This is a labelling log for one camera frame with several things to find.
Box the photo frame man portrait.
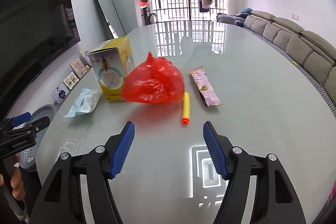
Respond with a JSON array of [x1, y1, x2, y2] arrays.
[[52, 83, 69, 104]]

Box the yellow cardboard box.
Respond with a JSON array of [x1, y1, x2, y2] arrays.
[[88, 36, 134, 102]]

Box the black television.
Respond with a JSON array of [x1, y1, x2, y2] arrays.
[[1, 0, 80, 118]]

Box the light blue wipes pack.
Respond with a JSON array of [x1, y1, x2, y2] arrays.
[[64, 88, 102, 118]]

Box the grey sofa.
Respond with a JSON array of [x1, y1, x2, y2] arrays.
[[244, 11, 335, 106]]

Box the photo frame yellow pictures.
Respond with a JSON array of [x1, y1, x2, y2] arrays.
[[63, 72, 79, 90]]

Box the blue patterned blanket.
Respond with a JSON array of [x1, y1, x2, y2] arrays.
[[217, 8, 252, 27]]

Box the left hand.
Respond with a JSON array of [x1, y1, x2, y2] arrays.
[[1, 155, 26, 201]]

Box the photo frame pale drawing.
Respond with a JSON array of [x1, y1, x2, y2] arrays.
[[70, 58, 88, 79]]

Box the grey plastic waste basket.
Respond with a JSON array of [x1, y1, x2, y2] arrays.
[[19, 104, 58, 172]]

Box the yellow foam dart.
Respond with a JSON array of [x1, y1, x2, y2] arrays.
[[181, 92, 190, 125]]

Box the pink snack wrapper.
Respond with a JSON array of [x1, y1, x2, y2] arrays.
[[188, 67, 222, 107]]

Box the red plastic bag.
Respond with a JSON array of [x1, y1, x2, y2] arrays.
[[121, 52, 185, 105]]

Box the leaning floor mirror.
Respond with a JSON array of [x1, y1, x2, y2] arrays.
[[97, 0, 126, 38]]

